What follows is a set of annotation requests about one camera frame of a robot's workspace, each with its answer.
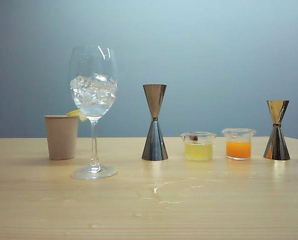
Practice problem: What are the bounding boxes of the clear ice cubes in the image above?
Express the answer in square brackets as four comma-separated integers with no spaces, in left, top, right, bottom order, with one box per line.
[69,72,119,108]

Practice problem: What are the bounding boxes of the silver double-ended jigger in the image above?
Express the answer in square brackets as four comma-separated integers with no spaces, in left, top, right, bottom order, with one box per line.
[141,84,170,161]

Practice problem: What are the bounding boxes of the clear wine glass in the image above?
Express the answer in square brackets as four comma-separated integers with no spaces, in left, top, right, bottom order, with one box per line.
[68,45,120,181]

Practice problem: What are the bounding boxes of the glass beaker with yellow juice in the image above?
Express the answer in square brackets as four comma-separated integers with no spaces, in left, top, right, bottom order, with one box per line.
[180,131,218,162]

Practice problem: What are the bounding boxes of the water puddle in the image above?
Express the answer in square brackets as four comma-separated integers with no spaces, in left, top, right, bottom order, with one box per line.
[128,179,206,205]

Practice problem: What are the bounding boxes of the yellow lemon slice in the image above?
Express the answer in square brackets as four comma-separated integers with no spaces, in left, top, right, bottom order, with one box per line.
[65,109,88,123]

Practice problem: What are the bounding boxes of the beige paper cup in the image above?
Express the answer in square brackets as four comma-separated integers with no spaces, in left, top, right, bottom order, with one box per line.
[43,114,80,161]

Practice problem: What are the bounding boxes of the glass beaker with orange juice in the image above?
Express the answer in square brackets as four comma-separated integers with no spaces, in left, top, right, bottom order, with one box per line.
[221,127,257,161]

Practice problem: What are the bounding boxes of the gold double-ended jigger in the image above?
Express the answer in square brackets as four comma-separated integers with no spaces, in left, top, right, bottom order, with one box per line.
[262,99,292,161]

